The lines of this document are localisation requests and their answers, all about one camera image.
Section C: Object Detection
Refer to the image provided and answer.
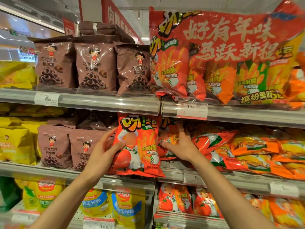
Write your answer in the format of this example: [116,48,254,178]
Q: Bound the orange chef snack packet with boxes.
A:
[283,68,305,110]
[295,51,305,69]

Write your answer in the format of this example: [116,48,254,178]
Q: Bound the red hanging sign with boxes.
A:
[101,0,145,45]

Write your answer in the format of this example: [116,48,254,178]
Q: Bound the person's right forearm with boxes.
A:
[192,156,272,229]

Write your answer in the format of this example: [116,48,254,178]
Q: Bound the small red sign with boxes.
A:
[62,17,76,37]

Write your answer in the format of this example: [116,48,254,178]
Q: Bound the large red multipack snack bag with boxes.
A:
[149,0,305,110]

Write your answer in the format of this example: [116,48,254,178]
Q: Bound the person's right hand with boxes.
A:
[160,122,208,167]

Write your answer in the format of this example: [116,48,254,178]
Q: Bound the row of corn snack packets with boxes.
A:
[14,177,147,229]

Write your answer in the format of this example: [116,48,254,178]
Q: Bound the person's left hand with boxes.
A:
[82,128,127,186]

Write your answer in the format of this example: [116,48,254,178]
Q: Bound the orange chip bags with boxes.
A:
[228,130,305,180]

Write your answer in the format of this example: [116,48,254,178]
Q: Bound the person's left forearm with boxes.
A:
[30,170,98,229]

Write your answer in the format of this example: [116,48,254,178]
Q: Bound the pile of yellow snack packets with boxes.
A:
[0,60,37,90]
[0,102,68,165]

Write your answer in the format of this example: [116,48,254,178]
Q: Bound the dark green snack packet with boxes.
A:
[0,176,22,212]

